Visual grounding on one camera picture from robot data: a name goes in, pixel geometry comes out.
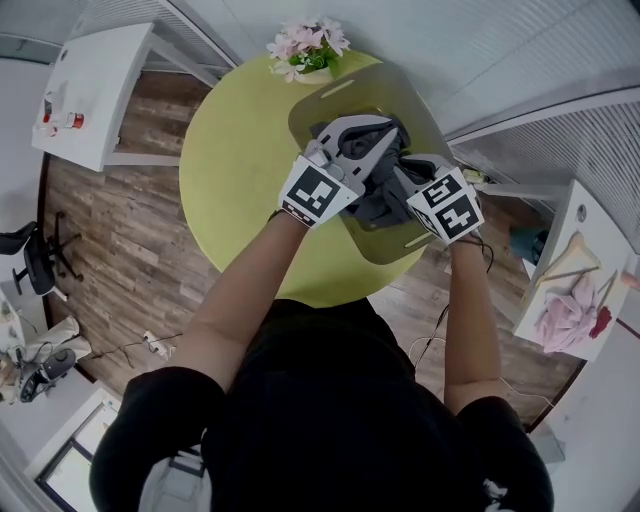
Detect wooden triangle hanger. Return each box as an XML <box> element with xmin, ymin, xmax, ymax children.
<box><xmin>537</xmin><ymin>232</ymin><xmax>604</xmax><ymax>281</ymax></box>

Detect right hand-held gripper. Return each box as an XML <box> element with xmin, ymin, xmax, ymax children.
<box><xmin>394</xmin><ymin>155</ymin><xmax>485</xmax><ymax>245</ymax></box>

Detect dark grey clothes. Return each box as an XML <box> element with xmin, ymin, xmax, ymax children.
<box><xmin>309</xmin><ymin>115</ymin><xmax>426</xmax><ymax>232</ymax></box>

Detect window with dark frame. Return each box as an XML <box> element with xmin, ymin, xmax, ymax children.
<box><xmin>34</xmin><ymin>433</ymin><xmax>104</xmax><ymax>509</ymax></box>

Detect grey waist pack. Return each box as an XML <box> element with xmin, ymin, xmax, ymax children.
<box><xmin>137</xmin><ymin>446</ymin><xmax>207</xmax><ymax>512</ymax></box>

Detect teal bin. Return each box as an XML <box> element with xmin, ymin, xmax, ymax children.
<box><xmin>509</xmin><ymin>227</ymin><xmax>546</xmax><ymax>266</ymax></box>

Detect pink flowers in pot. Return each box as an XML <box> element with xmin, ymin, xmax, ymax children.
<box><xmin>265</xmin><ymin>15</ymin><xmax>352</xmax><ymax>85</ymax></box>

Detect person's left forearm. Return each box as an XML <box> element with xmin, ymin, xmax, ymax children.
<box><xmin>169</xmin><ymin>209</ymin><xmax>314</xmax><ymax>396</ymax></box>

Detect grey plastic basket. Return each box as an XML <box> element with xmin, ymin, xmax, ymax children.
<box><xmin>287</xmin><ymin>62</ymin><xmax>454</xmax><ymax>266</ymax></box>

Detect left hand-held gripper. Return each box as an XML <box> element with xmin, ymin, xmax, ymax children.
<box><xmin>278</xmin><ymin>114</ymin><xmax>401</xmax><ymax>229</ymax></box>

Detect person's black top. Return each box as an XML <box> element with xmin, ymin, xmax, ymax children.
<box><xmin>89</xmin><ymin>297</ymin><xmax>555</xmax><ymax>512</ymax></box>

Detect white table with hangers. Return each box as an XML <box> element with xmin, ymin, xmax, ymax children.
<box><xmin>477</xmin><ymin>178</ymin><xmax>636</xmax><ymax>364</ymax></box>

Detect black office chair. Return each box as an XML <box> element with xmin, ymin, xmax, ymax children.
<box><xmin>0</xmin><ymin>209</ymin><xmax>84</xmax><ymax>297</ymax></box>

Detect white fabric bag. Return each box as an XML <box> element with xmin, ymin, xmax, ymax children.
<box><xmin>19</xmin><ymin>314</ymin><xmax>95</xmax><ymax>362</ymax></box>

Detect dark grey round device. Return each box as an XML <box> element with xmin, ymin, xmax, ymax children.
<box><xmin>40</xmin><ymin>348</ymin><xmax>77</xmax><ymax>382</ymax></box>

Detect dark red cloth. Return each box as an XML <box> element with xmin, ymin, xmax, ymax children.
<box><xmin>587</xmin><ymin>305</ymin><xmax>614</xmax><ymax>341</ymax></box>

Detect round table green tablecloth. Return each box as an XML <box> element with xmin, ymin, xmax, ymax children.
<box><xmin>178</xmin><ymin>53</ymin><xmax>451</xmax><ymax>309</ymax></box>

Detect white desk with bottles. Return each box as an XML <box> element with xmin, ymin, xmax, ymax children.
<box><xmin>30</xmin><ymin>20</ymin><xmax>224</xmax><ymax>172</ymax></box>

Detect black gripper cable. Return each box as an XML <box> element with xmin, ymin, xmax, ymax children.
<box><xmin>417</xmin><ymin>234</ymin><xmax>496</xmax><ymax>364</ymax></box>

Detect black floor cable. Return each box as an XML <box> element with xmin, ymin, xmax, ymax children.
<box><xmin>92</xmin><ymin>330</ymin><xmax>185</xmax><ymax>369</ymax></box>

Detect white power strip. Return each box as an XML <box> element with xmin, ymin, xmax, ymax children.
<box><xmin>142</xmin><ymin>329</ymin><xmax>174</xmax><ymax>359</ymax></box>

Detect white slatted blind panel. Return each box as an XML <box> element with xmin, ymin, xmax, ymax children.
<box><xmin>149</xmin><ymin>0</ymin><xmax>239</xmax><ymax>89</ymax></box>
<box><xmin>447</xmin><ymin>82</ymin><xmax>640</xmax><ymax>284</ymax></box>

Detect person's right forearm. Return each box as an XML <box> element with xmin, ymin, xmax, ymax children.
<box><xmin>442</xmin><ymin>234</ymin><xmax>504</xmax><ymax>416</ymax></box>

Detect pink garment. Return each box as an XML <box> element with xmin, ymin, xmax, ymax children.
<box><xmin>537</xmin><ymin>277</ymin><xmax>606</xmax><ymax>354</ymax></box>

